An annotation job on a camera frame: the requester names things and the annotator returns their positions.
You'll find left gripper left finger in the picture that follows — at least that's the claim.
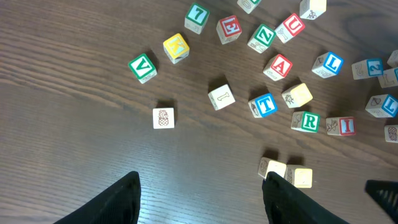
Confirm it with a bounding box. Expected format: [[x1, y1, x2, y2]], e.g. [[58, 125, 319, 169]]
[[55, 171, 141, 224]]

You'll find blue T block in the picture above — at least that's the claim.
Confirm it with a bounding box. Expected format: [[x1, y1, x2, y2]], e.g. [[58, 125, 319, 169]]
[[248, 93, 278, 118]]

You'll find blue P block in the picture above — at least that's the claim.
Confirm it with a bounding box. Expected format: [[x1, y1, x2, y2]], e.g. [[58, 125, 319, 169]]
[[378, 68, 398, 88]]

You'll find wooden pineapple block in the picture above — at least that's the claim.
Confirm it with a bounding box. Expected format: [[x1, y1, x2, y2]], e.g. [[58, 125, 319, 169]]
[[152, 108, 175, 129]]

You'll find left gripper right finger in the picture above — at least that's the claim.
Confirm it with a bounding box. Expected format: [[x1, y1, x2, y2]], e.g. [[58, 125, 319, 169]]
[[262, 172, 347, 224]]

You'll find green V block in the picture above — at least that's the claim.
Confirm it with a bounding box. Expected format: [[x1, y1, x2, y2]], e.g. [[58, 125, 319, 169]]
[[128, 54, 157, 84]]

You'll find green J block top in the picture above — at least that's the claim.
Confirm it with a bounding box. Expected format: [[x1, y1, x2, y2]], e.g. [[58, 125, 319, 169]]
[[237, 0, 262, 14]]

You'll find green Z block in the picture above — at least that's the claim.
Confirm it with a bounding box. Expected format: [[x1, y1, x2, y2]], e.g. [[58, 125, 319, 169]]
[[248, 24, 276, 54]]

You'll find green 7 block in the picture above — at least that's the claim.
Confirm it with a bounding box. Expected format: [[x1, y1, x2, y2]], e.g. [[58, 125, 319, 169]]
[[184, 3, 210, 34]]

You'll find wooden 1 block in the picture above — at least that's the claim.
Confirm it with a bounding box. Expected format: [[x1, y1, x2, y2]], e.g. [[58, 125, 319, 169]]
[[208, 84, 236, 111]]

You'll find yellow C block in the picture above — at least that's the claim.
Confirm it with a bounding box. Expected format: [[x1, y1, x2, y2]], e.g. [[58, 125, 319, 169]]
[[257, 157, 287, 179]]

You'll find blue l block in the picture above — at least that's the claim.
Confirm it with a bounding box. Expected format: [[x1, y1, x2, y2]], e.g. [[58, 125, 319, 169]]
[[365, 94, 397, 118], [312, 52, 344, 78]]

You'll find blue L block centre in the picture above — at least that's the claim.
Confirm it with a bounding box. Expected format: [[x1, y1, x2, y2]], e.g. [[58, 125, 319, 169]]
[[312, 52, 344, 78]]

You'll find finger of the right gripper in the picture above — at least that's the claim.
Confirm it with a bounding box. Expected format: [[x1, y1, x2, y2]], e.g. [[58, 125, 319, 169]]
[[365, 180, 397, 223]]

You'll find red I block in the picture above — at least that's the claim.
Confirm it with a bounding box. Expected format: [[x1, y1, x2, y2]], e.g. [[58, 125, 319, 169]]
[[326, 116, 356, 136]]

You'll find yellow block centre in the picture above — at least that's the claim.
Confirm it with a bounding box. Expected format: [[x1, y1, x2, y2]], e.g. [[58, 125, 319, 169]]
[[282, 83, 313, 108]]

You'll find red U block left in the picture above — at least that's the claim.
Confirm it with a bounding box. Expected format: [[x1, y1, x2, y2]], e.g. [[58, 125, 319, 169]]
[[275, 13, 305, 44]]

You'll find red A block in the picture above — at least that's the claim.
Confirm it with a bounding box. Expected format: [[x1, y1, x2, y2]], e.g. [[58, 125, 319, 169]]
[[263, 54, 293, 81]]

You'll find green R block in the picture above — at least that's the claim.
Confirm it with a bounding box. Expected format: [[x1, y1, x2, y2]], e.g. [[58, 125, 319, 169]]
[[290, 111, 321, 133]]

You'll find yellow O block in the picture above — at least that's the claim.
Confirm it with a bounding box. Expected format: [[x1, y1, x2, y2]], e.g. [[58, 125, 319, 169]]
[[284, 165, 313, 189]]

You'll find blue 2 block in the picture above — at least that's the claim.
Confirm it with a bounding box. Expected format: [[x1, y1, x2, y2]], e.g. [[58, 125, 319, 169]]
[[351, 58, 384, 80]]

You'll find yellow K block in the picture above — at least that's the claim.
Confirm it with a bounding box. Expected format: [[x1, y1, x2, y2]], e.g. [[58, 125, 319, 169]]
[[163, 33, 190, 64]]

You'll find red E block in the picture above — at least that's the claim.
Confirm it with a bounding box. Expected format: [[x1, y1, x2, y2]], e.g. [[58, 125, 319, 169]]
[[216, 15, 243, 45]]

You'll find plain yellow block top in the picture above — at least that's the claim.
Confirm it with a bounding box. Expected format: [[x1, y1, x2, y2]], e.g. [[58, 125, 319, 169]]
[[300, 0, 327, 20]]

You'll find blue L block right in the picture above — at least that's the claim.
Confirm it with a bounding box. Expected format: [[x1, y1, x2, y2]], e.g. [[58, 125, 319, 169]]
[[365, 94, 397, 118]]

